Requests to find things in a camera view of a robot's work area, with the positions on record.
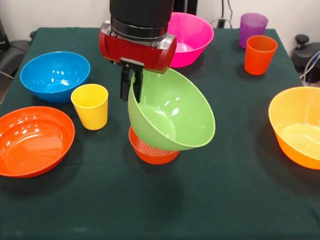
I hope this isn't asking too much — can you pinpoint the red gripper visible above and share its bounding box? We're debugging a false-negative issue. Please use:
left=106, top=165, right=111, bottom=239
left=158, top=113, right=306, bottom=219
left=98, top=20, right=178, bottom=104

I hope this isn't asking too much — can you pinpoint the large green bowl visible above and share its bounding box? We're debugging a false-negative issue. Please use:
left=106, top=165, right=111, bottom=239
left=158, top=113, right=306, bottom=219
left=127, top=67, right=216, bottom=152

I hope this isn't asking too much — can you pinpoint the small orange bowl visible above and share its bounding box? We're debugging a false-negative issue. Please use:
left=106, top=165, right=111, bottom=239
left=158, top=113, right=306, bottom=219
left=128, top=125, right=181, bottom=165

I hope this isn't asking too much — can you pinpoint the large yellow-orange bowl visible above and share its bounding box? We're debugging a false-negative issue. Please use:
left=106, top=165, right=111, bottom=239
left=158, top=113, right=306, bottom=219
left=268, top=86, right=320, bottom=170

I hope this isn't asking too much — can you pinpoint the yellow cup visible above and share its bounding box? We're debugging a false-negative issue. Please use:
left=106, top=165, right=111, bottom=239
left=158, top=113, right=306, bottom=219
left=70, top=83, right=109, bottom=131

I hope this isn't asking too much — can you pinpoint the blue bowl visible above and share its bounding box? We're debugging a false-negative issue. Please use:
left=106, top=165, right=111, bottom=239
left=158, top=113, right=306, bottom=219
left=19, top=51, right=91, bottom=106

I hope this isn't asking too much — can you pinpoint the large pink bowl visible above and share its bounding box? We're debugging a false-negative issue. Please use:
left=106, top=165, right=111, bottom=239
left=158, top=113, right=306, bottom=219
left=166, top=11, right=215, bottom=69

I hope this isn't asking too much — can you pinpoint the wide shallow orange bowl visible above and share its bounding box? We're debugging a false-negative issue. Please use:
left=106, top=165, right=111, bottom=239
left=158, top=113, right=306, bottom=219
left=0, top=106, right=76, bottom=179

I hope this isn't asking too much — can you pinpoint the dark green tablecloth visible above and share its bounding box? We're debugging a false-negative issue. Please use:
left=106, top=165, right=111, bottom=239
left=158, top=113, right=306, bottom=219
left=0, top=26, right=320, bottom=240

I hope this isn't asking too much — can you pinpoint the dark grey chair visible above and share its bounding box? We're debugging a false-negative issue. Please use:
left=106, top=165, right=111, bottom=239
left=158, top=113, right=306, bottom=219
left=0, top=39, right=31, bottom=78

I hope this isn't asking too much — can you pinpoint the orange cup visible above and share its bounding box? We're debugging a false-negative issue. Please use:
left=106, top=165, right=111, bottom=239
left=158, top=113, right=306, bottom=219
left=244, top=35, right=279, bottom=76

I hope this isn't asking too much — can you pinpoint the purple cup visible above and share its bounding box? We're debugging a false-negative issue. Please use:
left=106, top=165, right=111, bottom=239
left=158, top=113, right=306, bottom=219
left=238, top=13, right=269, bottom=49

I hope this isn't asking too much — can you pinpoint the black rounded base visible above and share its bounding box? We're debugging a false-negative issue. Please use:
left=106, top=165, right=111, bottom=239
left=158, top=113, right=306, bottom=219
left=291, top=42, right=320, bottom=83

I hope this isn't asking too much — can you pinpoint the black clamp knob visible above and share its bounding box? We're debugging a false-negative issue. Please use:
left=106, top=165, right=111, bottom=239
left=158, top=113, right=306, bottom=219
left=294, top=34, right=311, bottom=51

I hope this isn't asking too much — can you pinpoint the black hanging cable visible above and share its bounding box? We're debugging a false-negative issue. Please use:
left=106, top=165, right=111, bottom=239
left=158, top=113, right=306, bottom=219
left=226, top=0, right=235, bottom=29

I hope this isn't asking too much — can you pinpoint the grey cable bundle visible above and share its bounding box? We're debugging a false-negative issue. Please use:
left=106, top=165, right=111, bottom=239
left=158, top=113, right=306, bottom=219
left=299, top=49, right=320, bottom=85

